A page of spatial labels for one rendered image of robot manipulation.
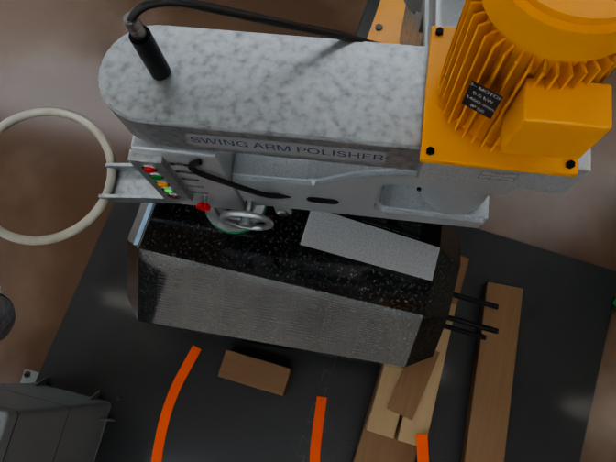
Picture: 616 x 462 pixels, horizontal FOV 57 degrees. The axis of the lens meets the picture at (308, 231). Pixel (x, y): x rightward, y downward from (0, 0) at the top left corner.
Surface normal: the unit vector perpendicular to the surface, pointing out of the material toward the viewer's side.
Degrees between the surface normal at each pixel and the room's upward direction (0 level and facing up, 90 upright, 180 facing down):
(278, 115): 0
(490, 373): 0
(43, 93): 0
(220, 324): 45
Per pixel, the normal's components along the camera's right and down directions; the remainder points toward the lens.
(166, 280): -0.20, 0.48
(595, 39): -0.03, 0.97
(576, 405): -0.05, -0.25
